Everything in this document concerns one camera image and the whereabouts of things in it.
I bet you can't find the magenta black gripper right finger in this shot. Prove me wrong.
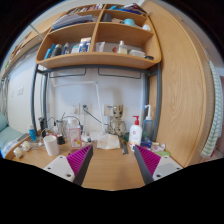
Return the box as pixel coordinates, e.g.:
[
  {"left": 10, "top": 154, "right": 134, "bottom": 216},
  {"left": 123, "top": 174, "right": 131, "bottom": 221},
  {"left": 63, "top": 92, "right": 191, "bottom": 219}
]
[{"left": 134, "top": 145, "right": 161, "bottom": 184}]

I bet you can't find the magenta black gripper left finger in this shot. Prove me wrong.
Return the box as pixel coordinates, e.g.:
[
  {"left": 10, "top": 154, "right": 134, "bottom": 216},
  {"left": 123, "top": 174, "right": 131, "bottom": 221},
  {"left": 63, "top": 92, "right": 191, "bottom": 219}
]
[{"left": 67, "top": 145, "right": 93, "bottom": 186}]

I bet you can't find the clear water bottle white cap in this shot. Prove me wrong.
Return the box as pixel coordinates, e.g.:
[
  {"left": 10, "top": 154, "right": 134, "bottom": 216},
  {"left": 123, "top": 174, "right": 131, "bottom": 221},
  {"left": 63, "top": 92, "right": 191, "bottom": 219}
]
[{"left": 67, "top": 118, "right": 82, "bottom": 149}]

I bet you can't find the green soap dish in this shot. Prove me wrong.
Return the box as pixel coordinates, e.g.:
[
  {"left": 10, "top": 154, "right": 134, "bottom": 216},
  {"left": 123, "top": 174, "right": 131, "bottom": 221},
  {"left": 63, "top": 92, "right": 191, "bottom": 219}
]
[{"left": 155, "top": 151, "right": 170, "bottom": 157}]

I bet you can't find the white power strip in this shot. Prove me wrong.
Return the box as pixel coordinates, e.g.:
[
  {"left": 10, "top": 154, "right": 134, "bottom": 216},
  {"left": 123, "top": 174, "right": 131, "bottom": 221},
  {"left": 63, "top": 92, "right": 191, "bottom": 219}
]
[{"left": 81, "top": 135, "right": 92, "bottom": 143}]

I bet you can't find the clear blue pump bottle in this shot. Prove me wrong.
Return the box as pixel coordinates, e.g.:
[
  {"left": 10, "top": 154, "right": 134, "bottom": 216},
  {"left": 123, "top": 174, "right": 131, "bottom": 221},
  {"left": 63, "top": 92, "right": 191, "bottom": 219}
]
[{"left": 142, "top": 105, "right": 153, "bottom": 141}]

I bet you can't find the white pump bottle red top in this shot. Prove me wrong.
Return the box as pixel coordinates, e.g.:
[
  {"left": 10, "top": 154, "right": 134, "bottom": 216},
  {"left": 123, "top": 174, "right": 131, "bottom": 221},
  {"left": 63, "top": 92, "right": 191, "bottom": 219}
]
[{"left": 129, "top": 116, "right": 142, "bottom": 147}]

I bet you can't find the white ceramic cup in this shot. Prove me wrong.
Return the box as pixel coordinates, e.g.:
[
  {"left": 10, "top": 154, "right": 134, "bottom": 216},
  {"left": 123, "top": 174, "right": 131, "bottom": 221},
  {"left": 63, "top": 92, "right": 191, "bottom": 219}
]
[{"left": 43, "top": 135, "right": 59, "bottom": 156}]

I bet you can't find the white desk lamp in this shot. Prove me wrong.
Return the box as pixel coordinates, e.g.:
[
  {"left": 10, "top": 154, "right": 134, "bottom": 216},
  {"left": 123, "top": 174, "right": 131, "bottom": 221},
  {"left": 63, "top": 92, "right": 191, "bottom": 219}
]
[{"left": 53, "top": 81, "right": 106, "bottom": 139}]

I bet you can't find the steel mug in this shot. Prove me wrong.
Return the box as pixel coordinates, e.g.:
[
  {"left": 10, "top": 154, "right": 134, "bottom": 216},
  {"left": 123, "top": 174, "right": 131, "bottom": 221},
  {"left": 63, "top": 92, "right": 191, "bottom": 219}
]
[{"left": 56, "top": 119, "right": 67, "bottom": 136}]

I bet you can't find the groot figurine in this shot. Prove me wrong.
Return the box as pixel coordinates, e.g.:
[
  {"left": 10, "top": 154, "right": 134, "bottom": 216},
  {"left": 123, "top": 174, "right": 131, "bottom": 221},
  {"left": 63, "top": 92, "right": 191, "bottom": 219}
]
[{"left": 108, "top": 105, "right": 127, "bottom": 138}]

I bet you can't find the blue spray can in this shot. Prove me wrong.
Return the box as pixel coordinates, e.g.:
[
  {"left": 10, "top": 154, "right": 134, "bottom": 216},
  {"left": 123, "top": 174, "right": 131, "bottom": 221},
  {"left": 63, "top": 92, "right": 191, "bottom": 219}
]
[{"left": 28, "top": 124, "right": 37, "bottom": 142}]

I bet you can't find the white plush toy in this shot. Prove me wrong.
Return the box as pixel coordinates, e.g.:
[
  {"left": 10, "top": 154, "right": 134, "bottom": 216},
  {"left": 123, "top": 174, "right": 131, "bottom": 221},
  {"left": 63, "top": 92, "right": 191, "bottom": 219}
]
[{"left": 13, "top": 147, "right": 23, "bottom": 158}]

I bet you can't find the striped hanging towel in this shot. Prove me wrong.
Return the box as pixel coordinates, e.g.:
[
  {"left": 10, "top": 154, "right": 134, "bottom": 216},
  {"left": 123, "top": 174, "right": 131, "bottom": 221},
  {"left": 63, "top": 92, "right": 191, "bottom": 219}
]
[{"left": 199, "top": 49, "right": 224, "bottom": 159}]

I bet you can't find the light blue pillow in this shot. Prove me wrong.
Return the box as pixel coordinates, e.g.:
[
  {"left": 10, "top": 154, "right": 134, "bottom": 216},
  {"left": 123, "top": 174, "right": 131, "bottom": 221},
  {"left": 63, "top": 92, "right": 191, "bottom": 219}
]
[{"left": 0, "top": 112, "right": 8, "bottom": 132}]

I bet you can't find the grey metal bed frame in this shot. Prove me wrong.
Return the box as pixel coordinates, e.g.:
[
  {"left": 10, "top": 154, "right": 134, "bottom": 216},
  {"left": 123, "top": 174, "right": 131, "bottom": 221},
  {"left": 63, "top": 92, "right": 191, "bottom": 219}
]
[{"left": 29, "top": 63, "right": 163, "bottom": 142}]

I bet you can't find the wooden wall shelf unit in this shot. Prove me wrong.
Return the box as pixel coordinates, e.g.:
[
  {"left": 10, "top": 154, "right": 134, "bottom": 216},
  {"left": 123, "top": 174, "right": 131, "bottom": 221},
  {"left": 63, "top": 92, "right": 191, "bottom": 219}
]
[{"left": 36, "top": 4, "right": 161, "bottom": 69}]

